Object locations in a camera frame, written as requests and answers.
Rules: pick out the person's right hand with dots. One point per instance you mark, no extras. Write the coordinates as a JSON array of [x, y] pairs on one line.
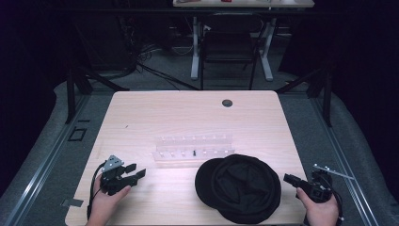
[[321, 213]]

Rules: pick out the black chair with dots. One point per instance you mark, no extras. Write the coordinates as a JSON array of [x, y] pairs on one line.
[[230, 44]]

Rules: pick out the round table grommet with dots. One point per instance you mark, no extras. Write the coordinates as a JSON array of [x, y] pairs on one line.
[[227, 103]]

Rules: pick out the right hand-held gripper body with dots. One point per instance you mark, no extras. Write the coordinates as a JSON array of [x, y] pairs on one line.
[[318, 190]]

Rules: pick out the black cap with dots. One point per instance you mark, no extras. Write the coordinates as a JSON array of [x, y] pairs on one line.
[[241, 188]]

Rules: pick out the aluminium floor rail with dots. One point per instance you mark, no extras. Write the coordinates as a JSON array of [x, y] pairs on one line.
[[47, 163], [348, 175]]

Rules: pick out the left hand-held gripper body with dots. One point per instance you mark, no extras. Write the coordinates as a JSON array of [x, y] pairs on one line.
[[112, 183]]

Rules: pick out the grey tape piece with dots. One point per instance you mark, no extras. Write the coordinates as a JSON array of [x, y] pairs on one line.
[[72, 202]]

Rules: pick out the black metal stand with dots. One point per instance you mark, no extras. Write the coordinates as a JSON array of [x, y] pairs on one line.
[[326, 91], [73, 84]]

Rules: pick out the person's left hand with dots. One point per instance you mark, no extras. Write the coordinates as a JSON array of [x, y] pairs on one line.
[[103, 204]]

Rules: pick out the short black tape strip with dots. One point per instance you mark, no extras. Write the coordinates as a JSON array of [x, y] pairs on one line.
[[83, 120]]

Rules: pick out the white-legged desk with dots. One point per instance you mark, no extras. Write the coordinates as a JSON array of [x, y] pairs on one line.
[[244, 3]]

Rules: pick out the clear acrylic rack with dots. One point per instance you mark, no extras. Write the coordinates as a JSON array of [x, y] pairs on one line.
[[193, 147]]

